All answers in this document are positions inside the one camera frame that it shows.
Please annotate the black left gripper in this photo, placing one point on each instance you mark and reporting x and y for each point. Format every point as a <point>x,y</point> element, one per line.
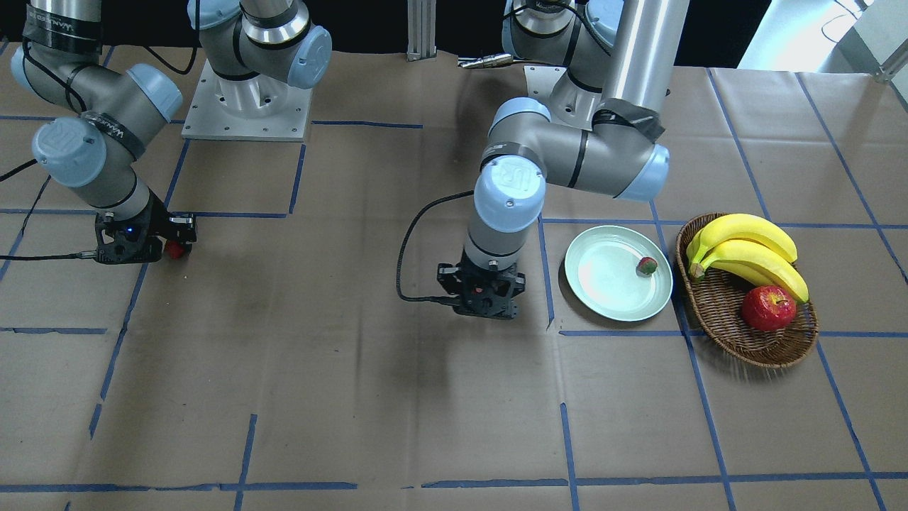
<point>447,277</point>

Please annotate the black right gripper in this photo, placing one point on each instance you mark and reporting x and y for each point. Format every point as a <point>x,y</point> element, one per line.
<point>157,219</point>

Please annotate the red strawberry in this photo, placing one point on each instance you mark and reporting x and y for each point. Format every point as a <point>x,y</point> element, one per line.
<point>175,250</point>
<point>647,266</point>

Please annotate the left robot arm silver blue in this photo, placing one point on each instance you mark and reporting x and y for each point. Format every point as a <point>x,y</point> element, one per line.
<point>598,132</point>

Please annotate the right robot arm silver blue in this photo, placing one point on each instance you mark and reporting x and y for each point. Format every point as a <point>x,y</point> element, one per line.
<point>256,49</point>

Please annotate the pale green plate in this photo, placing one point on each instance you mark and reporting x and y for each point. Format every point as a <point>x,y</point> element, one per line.
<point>600,268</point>

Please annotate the yellow banana bunch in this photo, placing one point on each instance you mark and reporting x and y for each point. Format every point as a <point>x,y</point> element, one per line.
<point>749,246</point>

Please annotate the red apple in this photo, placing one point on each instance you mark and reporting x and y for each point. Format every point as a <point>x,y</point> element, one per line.
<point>768,308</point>

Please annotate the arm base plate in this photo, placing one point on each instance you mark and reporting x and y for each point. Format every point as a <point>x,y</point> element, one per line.
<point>569,102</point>
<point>258,109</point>

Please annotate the aluminium frame post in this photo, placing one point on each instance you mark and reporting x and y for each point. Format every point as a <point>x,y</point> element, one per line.
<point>421,16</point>

